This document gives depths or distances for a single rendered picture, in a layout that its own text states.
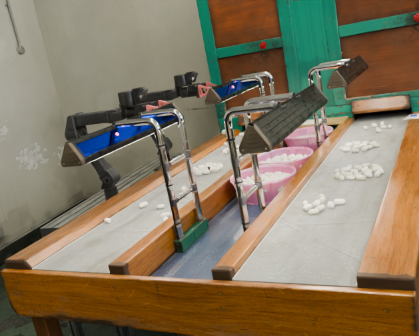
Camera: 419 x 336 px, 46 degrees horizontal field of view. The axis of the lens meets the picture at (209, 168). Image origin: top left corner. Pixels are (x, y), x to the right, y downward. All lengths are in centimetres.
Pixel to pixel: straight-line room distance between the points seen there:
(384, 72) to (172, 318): 192
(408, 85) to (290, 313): 187
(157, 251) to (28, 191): 284
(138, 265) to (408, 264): 73
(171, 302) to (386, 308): 54
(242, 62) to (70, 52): 197
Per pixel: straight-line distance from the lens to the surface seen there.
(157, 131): 152
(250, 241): 137
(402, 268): 116
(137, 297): 139
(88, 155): 146
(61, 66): 463
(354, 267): 123
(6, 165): 413
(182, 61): 404
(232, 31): 303
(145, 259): 148
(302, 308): 118
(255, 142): 114
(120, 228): 177
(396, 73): 283
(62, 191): 461
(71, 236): 178
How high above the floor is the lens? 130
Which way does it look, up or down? 14 degrees down
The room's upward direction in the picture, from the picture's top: 11 degrees counter-clockwise
